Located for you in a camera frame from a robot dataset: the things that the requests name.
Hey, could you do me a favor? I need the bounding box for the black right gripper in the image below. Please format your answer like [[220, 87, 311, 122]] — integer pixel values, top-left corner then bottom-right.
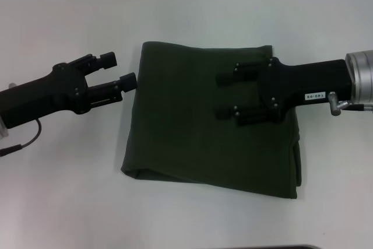
[[214, 56, 355, 128]]

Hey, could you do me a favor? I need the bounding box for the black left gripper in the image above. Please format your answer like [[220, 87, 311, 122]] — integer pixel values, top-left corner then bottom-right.
[[0, 51, 138, 129]]

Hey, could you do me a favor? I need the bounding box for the dark green printed t-shirt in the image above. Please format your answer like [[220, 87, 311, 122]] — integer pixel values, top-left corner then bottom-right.
[[121, 41, 302, 200]]

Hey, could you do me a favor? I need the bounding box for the left gripper cable with plug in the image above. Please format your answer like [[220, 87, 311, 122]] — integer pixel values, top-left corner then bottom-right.
[[0, 117, 42, 157]]

